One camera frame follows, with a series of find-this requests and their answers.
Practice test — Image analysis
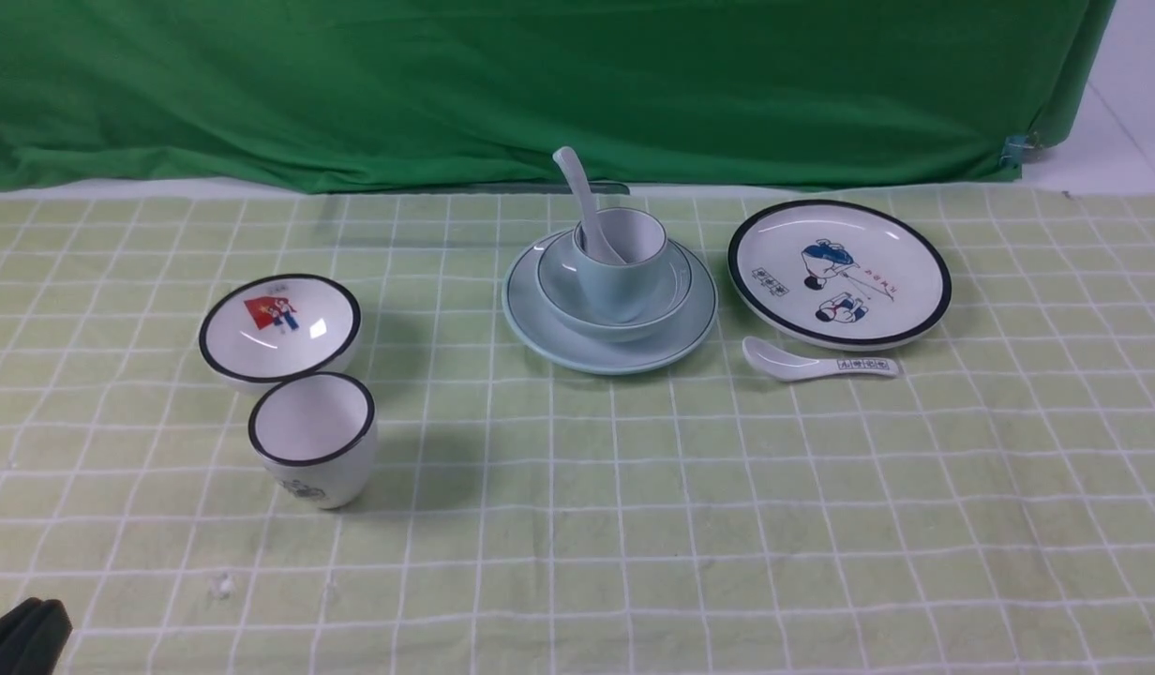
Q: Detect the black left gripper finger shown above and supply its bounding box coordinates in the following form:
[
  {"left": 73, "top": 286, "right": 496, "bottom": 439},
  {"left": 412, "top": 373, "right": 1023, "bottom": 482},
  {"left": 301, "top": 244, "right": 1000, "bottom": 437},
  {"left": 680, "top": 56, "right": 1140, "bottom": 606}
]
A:
[{"left": 0, "top": 598, "right": 73, "bottom": 674}]

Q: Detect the light blue bowl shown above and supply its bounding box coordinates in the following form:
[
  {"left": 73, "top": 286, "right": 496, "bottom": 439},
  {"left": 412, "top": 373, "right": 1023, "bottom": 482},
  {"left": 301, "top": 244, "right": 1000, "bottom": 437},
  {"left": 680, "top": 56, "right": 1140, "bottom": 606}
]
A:
[{"left": 536, "top": 230, "right": 692, "bottom": 343}]

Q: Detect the light blue cup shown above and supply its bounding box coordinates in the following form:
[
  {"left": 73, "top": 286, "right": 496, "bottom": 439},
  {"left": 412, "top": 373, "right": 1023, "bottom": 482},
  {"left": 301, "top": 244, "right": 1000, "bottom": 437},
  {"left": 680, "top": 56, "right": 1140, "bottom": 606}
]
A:
[{"left": 572, "top": 208, "right": 668, "bottom": 322}]

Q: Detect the light blue ceramic spoon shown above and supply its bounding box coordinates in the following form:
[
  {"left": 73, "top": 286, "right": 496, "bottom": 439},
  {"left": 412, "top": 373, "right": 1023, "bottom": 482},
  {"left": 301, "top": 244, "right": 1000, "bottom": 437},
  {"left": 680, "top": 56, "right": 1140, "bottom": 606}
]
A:
[{"left": 552, "top": 146, "right": 625, "bottom": 264}]

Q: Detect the white cup black rim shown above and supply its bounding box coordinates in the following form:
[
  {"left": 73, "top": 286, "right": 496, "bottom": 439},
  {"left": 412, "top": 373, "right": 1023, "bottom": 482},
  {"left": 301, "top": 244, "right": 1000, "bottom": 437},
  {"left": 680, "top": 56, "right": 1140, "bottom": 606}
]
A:
[{"left": 247, "top": 371, "right": 380, "bottom": 510}]

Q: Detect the white bowl black rim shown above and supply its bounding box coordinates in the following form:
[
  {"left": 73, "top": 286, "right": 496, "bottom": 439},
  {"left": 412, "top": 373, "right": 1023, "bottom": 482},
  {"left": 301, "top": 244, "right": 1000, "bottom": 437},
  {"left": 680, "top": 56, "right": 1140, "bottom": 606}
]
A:
[{"left": 198, "top": 273, "right": 363, "bottom": 395}]

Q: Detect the green backdrop cloth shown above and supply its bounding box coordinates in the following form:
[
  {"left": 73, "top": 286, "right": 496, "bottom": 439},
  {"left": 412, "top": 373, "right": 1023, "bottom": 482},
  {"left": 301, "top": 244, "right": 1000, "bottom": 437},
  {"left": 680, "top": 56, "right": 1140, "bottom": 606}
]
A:
[{"left": 0, "top": 1, "right": 1115, "bottom": 193}]

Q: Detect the light blue plate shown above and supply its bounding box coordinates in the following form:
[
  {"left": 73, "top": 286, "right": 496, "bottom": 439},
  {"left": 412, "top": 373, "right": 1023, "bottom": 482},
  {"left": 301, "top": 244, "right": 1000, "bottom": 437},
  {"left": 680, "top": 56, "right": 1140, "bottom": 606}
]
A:
[{"left": 502, "top": 233, "right": 718, "bottom": 376}]

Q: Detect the white patterned ceramic spoon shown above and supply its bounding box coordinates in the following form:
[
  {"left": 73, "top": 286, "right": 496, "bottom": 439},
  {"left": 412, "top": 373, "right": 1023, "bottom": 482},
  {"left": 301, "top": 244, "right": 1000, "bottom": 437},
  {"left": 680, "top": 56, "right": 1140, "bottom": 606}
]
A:
[{"left": 742, "top": 338, "right": 902, "bottom": 383}]

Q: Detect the white plate cartoon print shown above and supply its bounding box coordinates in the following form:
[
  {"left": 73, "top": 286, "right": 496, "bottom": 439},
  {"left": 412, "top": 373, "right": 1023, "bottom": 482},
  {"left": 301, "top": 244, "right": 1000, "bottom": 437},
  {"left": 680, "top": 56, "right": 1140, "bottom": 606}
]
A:
[{"left": 726, "top": 198, "right": 953, "bottom": 353}]

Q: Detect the green checkered tablecloth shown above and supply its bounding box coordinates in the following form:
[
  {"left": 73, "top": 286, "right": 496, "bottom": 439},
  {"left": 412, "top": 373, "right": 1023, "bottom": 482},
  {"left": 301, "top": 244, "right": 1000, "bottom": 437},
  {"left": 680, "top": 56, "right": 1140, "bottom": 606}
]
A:
[{"left": 0, "top": 187, "right": 1155, "bottom": 674}]

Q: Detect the blue clip on backdrop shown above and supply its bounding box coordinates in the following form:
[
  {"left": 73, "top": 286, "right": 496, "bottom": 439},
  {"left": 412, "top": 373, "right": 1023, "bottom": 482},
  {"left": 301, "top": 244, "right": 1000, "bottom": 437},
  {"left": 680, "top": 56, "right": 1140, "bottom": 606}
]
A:
[{"left": 1000, "top": 134, "right": 1042, "bottom": 170}]

